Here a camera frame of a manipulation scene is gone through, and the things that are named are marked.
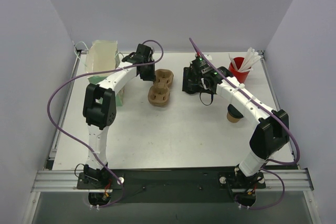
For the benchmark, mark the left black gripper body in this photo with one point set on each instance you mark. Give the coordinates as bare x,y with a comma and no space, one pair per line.
147,71

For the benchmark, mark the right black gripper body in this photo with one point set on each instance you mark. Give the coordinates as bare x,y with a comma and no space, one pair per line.
188,83

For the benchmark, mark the brown cardboard cup carrier stack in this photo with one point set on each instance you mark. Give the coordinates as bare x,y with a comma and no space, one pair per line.
159,93

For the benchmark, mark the black coffee lid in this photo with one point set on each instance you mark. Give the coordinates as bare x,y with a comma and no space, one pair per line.
233,112

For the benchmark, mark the brown paper coffee cup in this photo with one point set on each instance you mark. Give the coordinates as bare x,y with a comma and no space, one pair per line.
232,117

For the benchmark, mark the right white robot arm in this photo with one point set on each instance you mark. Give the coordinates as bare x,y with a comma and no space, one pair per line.
268,137

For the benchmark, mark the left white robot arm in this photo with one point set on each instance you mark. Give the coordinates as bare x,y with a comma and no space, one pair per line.
100,107

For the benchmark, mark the green paper takeout bag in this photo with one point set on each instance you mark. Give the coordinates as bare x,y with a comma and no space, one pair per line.
102,56

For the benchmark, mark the red straw holder cup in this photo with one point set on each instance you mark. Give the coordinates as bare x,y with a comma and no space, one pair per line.
241,75

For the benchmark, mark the white wrapped straws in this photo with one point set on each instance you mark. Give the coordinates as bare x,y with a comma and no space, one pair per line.
251,57

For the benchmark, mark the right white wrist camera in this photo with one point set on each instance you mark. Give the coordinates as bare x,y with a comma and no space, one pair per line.
208,57

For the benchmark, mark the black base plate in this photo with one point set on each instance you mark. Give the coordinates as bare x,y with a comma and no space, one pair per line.
168,194

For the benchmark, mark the aluminium front rail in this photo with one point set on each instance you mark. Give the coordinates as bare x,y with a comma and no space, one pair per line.
201,178

